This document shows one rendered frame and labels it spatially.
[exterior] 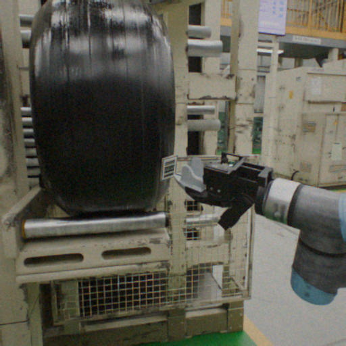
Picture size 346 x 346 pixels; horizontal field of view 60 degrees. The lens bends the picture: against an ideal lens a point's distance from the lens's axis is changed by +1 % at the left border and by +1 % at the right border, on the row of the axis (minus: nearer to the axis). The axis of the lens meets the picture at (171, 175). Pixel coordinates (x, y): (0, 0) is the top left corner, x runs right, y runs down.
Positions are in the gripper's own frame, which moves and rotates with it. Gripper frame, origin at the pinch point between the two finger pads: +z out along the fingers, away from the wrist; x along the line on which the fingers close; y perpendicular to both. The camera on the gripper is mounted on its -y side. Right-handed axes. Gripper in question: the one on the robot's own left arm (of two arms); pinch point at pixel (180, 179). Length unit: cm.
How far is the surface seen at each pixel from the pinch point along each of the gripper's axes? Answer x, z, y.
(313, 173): -403, 53, -233
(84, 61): 7.3, 13.4, 25.8
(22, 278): 30.4, 24.1, -16.6
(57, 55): 10.2, 17.1, 27.4
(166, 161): 1.5, 1.9, 4.8
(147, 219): 3.9, 8.5, -12.2
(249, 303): -71, 12, -138
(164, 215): 0.3, 6.0, -12.7
